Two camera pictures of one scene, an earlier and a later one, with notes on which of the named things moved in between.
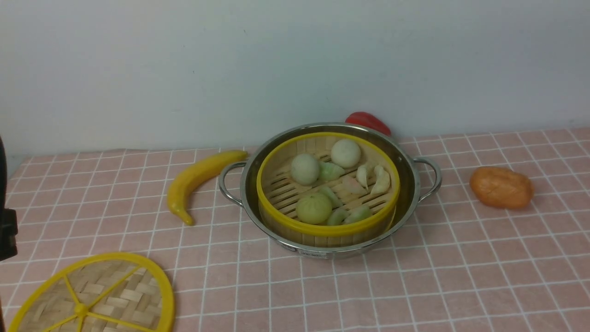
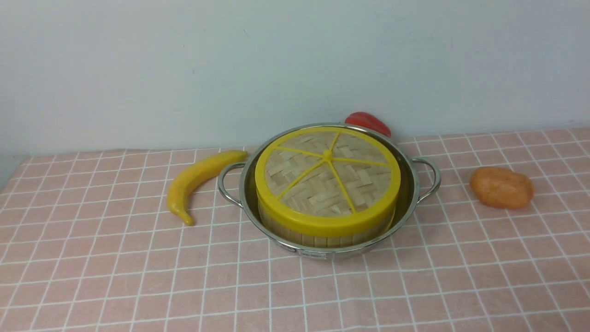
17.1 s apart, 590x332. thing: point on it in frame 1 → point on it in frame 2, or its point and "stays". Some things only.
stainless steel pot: [238, 182] stays
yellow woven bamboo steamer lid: [111, 292] → [326, 180]
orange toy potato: [500, 187] stays
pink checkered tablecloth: [458, 265] stays
